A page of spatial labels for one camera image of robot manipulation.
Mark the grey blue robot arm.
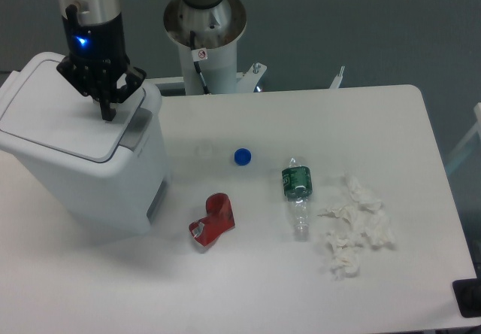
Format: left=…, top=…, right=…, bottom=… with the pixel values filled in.
left=57, top=0, right=225, bottom=121

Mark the black device at edge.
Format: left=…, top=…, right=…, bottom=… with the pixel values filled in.
left=452, top=278, right=480, bottom=318

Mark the white trash can lid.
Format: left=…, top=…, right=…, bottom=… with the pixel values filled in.
left=1, top=52, right=146, bottom=162

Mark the black cable on pedestal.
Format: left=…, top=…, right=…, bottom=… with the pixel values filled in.
left=189, top=31, right=211, bottom=96

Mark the white trash can body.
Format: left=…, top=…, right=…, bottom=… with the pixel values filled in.
left=1, top=52, right=171, bottom=234

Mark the crumpled white tissue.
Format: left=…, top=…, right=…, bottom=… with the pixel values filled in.
left=318, top=173, right=396, bottom=280

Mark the white metal bracket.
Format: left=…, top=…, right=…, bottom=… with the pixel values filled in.
left=236, top=62, right=268, bottom=93

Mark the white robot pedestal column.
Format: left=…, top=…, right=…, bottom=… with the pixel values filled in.
left=164, top=0, right=247, bottom=96

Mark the blue bottle cap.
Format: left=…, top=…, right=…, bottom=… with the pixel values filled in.
left=234, top=147, right=252, bottom=166

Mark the clear green-label plastic bottle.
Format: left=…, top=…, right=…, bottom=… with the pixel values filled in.
left=281, top=156, right=313, bottom=242

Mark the white frame at right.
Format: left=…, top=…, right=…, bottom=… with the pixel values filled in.
left=444, top=102, right=480, bottom=176

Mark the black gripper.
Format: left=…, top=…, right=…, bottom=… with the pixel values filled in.
left=56, top=5, right=147, bottom=121

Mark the crushed red can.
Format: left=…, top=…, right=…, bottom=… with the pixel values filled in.
left=189, top=193, right=235, bottom=254

